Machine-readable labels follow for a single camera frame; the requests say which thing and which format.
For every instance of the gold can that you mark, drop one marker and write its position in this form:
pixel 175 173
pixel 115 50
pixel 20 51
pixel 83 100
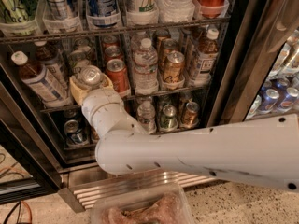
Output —
pixel 94 135
pixel 190 114

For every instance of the brown tea bottle left front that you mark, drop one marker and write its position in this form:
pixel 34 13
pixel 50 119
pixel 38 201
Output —
pixel 38 78

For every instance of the red coca-cola can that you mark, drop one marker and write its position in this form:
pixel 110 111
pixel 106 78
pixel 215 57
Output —
pixel 117 72
pixel 113 52

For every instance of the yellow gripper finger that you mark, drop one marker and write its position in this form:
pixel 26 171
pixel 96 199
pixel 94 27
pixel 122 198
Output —
pixel 79 89
pixel 106 82

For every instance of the silver 7up can front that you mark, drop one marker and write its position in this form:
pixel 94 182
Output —
pixel 90 76

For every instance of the green can bottom shelf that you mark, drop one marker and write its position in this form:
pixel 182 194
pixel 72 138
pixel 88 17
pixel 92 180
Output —
pixel 168 119

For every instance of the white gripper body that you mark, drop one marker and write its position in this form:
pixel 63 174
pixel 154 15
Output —
pixel 99 99

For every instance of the green bottle top left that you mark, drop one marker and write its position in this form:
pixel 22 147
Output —
pixel 19 17

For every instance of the brown tea bottle right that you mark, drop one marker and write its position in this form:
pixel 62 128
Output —
pixel 205 56

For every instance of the gold can bottom left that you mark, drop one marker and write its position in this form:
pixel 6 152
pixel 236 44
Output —
pixel 94 135

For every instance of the gold can bottom right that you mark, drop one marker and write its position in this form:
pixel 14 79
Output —
pixel 190 114

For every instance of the brown tea bottle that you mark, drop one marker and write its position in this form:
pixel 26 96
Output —
pixel 47 54
pixel 205 56
pixel 38 78

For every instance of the red coca-cola can front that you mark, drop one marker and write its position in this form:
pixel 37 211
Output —
pixel 117 72

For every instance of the clear water bottle middle shelf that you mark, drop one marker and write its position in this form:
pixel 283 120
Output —
pixel 146 67

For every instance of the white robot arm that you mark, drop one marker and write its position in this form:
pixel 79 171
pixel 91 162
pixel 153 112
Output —
pixel 261 152

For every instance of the open glass fridge door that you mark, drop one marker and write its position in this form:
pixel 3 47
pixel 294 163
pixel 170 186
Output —
pixel 256 32

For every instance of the clear plastic food container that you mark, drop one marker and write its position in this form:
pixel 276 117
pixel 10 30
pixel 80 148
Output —
pixel 165 204

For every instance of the water bottle bottom shelf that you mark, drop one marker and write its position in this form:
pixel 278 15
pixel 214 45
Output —
pixel 146 116

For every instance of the steel fridge vent grille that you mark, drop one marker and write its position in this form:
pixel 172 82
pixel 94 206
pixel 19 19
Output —
pixel 82 187

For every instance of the brown tea bottle left rear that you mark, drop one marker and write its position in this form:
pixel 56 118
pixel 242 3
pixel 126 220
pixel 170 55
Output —
pixel 47 54

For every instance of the gold can front middle shelf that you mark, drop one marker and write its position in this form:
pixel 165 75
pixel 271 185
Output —
pixel 173 67

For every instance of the silver 7up can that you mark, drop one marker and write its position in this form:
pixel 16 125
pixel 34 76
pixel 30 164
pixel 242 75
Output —
pixel 90 76
pixel 78 60

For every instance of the blue pepsi can bottom shelf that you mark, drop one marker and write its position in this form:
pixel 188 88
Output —
pixel 75 134

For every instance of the gold can shelf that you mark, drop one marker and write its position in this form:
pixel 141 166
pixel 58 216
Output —
pixel 167 45
pixel 173 67

